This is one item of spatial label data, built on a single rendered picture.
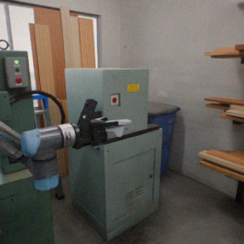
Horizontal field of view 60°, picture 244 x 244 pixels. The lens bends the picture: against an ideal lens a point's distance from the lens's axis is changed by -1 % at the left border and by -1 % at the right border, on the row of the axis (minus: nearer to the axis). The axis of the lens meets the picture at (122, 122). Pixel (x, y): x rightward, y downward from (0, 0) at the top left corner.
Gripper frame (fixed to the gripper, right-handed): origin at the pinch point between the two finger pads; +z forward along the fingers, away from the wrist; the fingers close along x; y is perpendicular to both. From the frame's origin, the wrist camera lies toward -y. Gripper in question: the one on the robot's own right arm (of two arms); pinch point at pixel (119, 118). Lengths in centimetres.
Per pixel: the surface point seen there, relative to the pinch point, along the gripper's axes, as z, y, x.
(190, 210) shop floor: 122, 118, -53
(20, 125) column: -20, 5, -72
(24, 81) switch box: -16, -20, -62
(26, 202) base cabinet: -25, 51, -67
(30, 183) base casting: -21, 40, -65
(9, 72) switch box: -23, -25, -61
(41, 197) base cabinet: -16, 52, -67
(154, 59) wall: 176, -47, -139
